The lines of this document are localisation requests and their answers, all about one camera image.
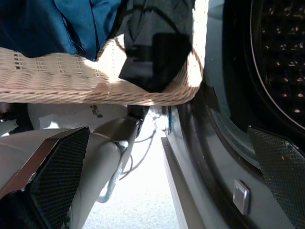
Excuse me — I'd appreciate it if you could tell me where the black garment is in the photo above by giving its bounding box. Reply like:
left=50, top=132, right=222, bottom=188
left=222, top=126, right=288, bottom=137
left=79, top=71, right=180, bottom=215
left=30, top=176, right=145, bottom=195
left=108, top=0, right=194, bottom=94

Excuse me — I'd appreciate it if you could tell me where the dark blue garment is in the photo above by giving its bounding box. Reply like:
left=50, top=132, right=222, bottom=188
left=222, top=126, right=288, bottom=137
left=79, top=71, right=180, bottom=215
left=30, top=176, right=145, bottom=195
left=0, top=0, right=126, bottom=62

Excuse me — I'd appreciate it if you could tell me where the grey washing machine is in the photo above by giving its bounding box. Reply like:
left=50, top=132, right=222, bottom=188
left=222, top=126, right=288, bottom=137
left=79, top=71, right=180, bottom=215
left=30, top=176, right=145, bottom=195
left=161, top=0, right=305, bottom=229

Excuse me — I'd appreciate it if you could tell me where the pale woven basket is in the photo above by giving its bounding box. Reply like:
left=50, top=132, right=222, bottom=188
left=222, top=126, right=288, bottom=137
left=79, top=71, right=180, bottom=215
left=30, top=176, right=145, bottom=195
left=0, top=0, right=208, bottom=107

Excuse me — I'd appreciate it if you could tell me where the silver door latch plate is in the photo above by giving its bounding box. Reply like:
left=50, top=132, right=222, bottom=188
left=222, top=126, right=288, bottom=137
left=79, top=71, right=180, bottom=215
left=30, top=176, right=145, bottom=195
left=232, top=178, right=251, bottom=215

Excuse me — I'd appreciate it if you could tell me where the white rounded plastic object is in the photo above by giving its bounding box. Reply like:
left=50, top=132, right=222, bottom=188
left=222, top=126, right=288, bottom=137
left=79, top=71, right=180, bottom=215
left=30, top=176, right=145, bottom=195
left=27, top=102, right=129, bottom=131

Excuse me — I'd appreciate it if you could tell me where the thin grey floor cable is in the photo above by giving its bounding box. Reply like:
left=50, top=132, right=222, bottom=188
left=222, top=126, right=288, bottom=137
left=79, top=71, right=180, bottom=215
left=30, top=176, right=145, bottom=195
left=119, top=128, right=158, bottom=181

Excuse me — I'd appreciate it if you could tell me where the blue cable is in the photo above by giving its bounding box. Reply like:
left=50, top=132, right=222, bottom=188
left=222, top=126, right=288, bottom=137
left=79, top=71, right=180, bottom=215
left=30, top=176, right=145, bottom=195
left=166, top=106, right=173, bottom=135

